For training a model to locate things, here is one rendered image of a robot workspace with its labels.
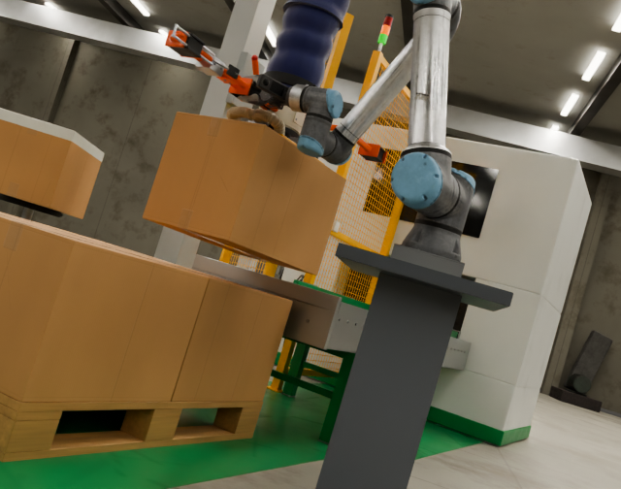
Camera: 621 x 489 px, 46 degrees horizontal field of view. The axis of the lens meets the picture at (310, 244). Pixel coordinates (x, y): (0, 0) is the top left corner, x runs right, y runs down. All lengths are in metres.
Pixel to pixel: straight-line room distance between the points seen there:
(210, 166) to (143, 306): 0.62
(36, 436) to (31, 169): 2.10
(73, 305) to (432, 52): 1.24
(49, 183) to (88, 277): 1.94
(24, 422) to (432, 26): 1.56
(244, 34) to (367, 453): 2.72
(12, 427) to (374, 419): 0.98
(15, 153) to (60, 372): 2.10
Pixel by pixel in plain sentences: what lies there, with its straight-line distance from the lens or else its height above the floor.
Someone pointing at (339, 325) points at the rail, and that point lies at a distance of 2.87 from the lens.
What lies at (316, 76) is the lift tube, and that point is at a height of 1.37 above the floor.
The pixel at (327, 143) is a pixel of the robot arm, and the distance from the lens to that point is 2.38.
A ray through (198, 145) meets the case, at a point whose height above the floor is 0.96.
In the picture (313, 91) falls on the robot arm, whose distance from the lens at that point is 2.40.
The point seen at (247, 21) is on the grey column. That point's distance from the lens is 4.28.
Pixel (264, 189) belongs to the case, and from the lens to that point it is 2.44.
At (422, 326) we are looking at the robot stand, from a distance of 2.15.
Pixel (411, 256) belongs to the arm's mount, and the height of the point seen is 0.78.
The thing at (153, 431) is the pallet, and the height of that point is 0.05.
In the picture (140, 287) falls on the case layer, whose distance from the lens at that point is 2.04.
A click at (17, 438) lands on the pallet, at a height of 0.06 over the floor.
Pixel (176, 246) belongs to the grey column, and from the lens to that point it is 4.06.
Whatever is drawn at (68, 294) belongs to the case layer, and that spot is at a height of 0.41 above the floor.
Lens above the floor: 0.58
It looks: 4 degrees up
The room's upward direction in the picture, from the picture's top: 17 degrees clockwise
